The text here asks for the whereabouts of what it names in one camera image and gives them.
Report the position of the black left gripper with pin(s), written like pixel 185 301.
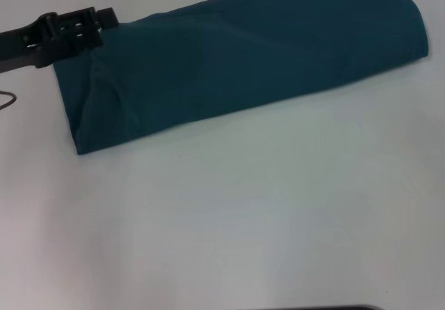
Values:
pixel 52 39

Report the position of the teal FREE! print t-shirt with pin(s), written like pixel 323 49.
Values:
pixel 243 63

